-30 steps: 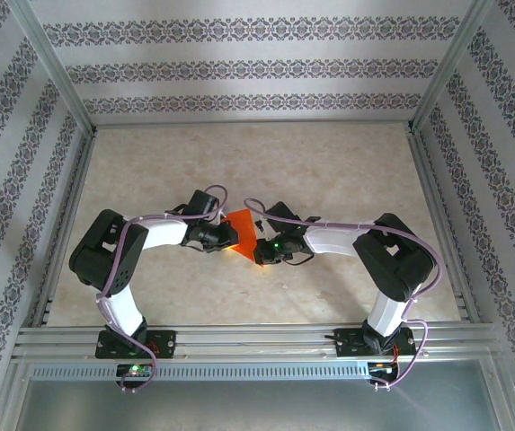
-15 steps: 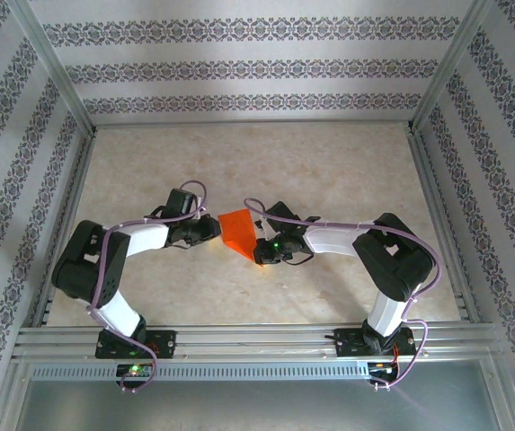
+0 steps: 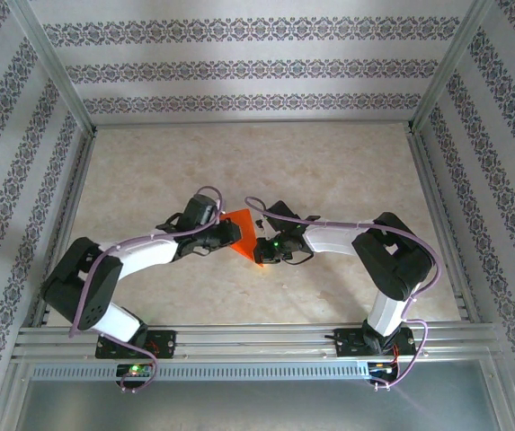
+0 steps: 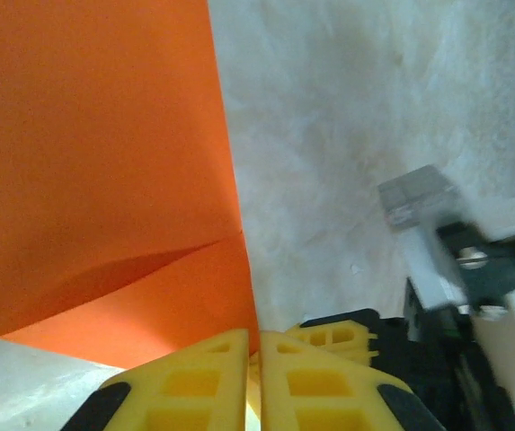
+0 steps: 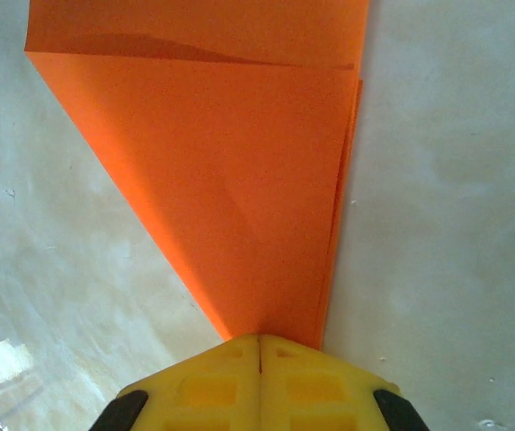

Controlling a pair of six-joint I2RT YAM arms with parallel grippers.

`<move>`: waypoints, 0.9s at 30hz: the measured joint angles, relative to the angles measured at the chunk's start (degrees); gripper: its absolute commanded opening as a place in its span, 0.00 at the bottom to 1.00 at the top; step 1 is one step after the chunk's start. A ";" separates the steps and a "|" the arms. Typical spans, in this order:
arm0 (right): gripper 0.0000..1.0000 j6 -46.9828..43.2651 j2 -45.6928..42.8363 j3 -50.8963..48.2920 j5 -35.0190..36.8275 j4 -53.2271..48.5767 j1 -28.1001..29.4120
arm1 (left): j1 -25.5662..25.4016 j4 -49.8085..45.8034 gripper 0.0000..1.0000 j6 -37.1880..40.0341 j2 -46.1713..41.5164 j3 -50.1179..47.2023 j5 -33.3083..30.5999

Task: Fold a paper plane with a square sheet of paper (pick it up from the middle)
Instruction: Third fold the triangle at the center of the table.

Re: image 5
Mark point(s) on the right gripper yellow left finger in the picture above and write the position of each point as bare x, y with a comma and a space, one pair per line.
194, 395

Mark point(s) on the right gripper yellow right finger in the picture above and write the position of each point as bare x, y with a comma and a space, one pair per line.
324, 395

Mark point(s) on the orange paper sheet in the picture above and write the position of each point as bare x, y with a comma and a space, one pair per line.
216, 179

